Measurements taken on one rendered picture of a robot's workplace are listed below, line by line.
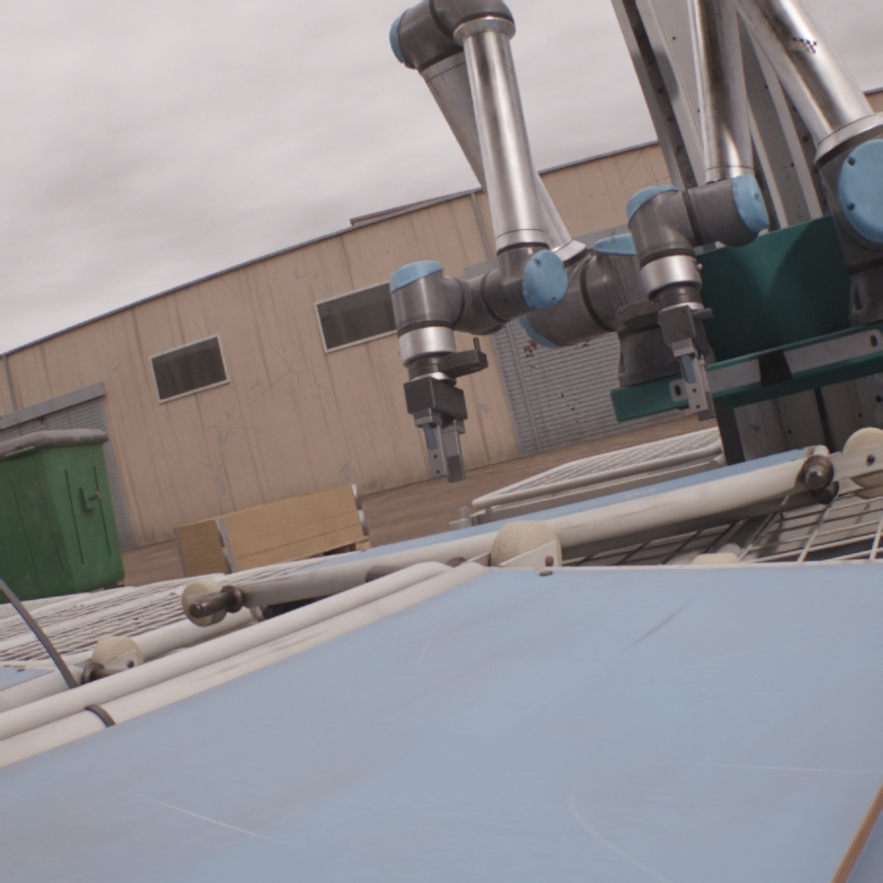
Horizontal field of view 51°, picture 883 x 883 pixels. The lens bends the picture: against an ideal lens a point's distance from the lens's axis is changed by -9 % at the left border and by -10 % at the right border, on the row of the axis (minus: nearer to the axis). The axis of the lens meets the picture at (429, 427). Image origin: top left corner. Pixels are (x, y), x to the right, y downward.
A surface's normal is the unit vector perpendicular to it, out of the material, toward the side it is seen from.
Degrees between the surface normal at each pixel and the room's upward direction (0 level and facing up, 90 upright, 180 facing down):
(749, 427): 90
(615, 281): 88
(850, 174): 95
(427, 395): 77
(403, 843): 7
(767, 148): 90
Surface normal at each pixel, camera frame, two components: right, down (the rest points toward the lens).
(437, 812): -0.15, -0.99
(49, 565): -0.15, 0.09
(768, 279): -0.60, 0.14
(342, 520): 0.61, -0.17
